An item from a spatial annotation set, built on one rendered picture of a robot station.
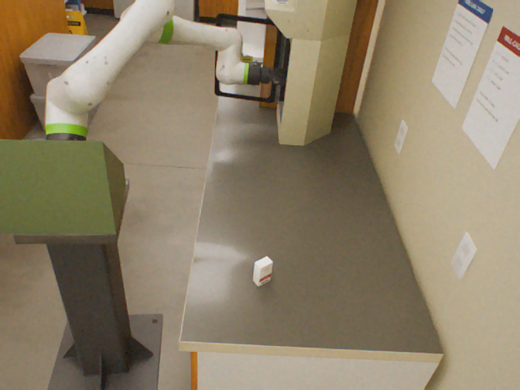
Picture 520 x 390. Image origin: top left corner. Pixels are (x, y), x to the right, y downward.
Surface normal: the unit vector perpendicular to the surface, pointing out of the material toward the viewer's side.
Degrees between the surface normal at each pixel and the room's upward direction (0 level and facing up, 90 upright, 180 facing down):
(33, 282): 0
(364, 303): 0
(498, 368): 90
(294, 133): 90
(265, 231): 0
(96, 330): 90
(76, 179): 90
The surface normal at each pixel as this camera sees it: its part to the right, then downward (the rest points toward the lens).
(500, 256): -1.00, -0.07
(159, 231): 0.08, -0.80
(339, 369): 0.00, 0.60
